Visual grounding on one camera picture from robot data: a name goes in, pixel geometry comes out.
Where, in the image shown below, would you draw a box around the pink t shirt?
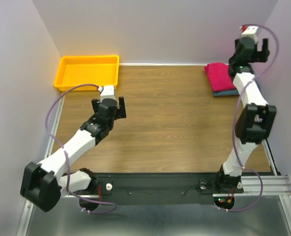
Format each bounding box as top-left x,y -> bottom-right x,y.
204,62 -> 236,92

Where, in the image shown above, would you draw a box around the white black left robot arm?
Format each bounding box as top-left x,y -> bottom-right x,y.
20,97 -> 127,212

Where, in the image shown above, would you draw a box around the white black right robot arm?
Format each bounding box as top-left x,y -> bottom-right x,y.
214,36 -> 277,192

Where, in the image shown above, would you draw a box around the folded teal t shirt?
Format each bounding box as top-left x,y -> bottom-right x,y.
212,89 -> 239,97

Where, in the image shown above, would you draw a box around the yellow plastic tray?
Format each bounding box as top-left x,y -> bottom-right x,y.
54,55 -> 120,91

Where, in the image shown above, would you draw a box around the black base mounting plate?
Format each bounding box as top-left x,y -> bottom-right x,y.
76,173 -> 243,205

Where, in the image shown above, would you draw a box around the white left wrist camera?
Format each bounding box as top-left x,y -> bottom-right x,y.
97,85 -> 116,101

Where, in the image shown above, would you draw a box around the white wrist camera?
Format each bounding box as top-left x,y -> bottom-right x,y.
240,25 -> 259,43
97,85 -> 116,101

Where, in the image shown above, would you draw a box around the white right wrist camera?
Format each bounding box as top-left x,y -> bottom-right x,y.
240,25 -> 259,43

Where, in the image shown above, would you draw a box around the aluminium frame rails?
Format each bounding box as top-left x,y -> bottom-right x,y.
16,90 -> 291,236

